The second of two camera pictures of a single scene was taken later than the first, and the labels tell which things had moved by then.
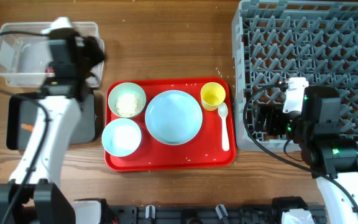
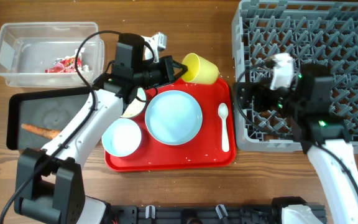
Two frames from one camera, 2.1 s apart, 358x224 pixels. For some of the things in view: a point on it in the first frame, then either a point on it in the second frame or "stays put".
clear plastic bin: (22, 60) stays put
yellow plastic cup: (212, 94) to (199, 70)
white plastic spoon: (222, 109) stays put
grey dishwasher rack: (332, 43) stays put
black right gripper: (273, 112) to (260, 89)
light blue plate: (173, 117) stays put
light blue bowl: (121, 137) stays put
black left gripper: (91, 45) to (167, 63)
